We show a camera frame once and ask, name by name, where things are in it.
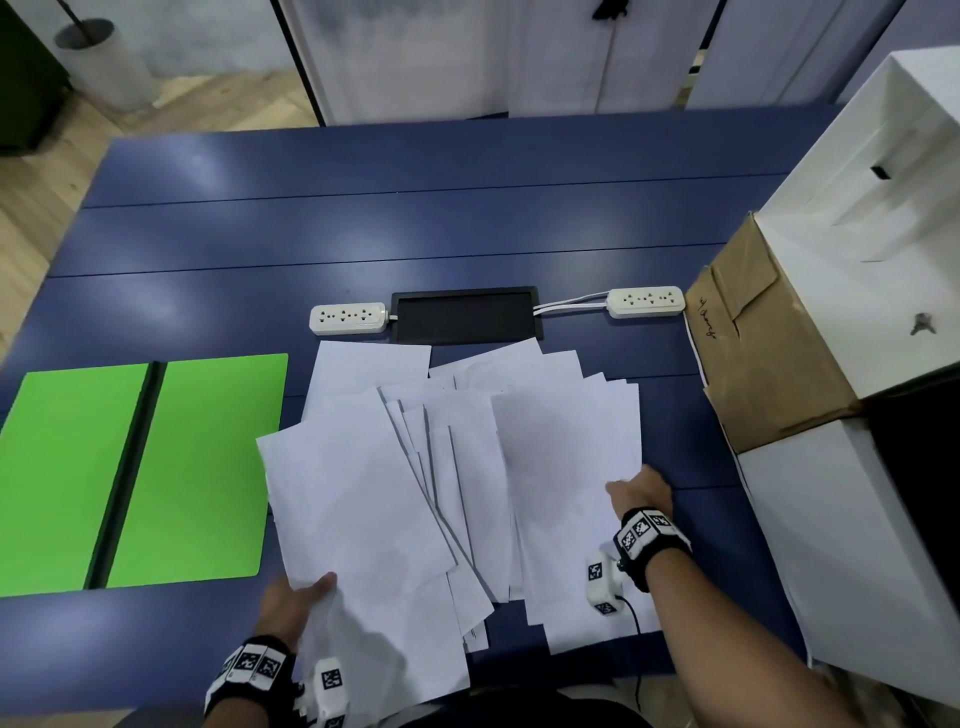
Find person's right hand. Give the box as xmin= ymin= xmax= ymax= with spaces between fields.
xmin=604 ymin=463 xmax=675 ymax=526

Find person's left hand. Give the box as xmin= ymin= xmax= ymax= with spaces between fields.
xmin=254 ymin=571 xmax=339 ymax=652

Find pile of white papers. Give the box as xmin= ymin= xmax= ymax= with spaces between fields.
xmin=256 ymin=337 xmax=663 ymax=710

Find green folder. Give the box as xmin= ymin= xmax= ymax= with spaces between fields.
xmin=0 ymin=353 xmax=290 ymax=600

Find person's right forearm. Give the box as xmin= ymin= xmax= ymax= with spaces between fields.
xmin=644 ymin=551 xmax=864 ymax=728

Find person's left forearm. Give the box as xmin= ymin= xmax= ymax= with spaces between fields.
xmin=202 ymin=693 xmax=271 ymax=728

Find person's black clothing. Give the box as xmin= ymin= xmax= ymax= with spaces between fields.
xmin=397 ymin=678 xmax=654 ymax=728

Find right marker wristband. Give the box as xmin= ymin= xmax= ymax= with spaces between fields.
xmin=612 ymin=507 xmax=694 ymax=594

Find marker wristband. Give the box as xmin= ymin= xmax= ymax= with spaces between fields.
xmin=612 ymin=507 xmax=694 ymax=594
xmin=203 ymin=635 xmax=298 ymax=714

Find left marker wristband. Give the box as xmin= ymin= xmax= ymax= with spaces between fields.
xmin=203 ymin=635 xmax=298 ymax=714

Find brown cardboard box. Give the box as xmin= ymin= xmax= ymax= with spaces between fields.
xmin=683 ymin=212 xmax=864 ymax=455

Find white power strip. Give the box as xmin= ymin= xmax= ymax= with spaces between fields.
xmin=605 ymin=285 xmax=687 ymax=321
xmin=308 ymin=302 xmax=389 ymax=336

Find white cabinet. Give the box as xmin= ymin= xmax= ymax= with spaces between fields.
xmin=736 ymin=46 xmax=960 ymax=710

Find white partition panels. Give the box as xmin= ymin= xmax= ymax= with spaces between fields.
xmin=271 ymin=0 xmax=909 ymax=125

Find grey plant pot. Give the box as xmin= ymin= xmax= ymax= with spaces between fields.
xmin=53 ymin=18 xmax=160 ymax=114

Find dark green cabinet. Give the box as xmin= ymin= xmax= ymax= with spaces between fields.
xmin=0 ymin=0 xmax=73 ymax=157

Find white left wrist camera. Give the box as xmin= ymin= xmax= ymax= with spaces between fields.
xmin=299 ymin=657 xmax=351 ymax=728

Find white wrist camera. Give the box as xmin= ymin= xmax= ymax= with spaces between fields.
xmin=586 ymin=552 xmax=628 ymax=618
xmin=299 ymin=657 xmax=351 ymax=728

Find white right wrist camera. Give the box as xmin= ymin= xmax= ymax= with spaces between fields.
xmin=586 ymin=552 xmax=628 ymax=618

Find black right camera cable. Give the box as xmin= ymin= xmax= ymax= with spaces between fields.
xmin=618 ymin=592 xmax=646 ymax=710

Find white power cable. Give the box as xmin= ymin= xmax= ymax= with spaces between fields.
xmin=532 ymin=290 xmax=610 ymax=315

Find black desk cable tray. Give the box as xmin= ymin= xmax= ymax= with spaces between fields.
xmin=389 ymin=284 xmax=541 ymax=346

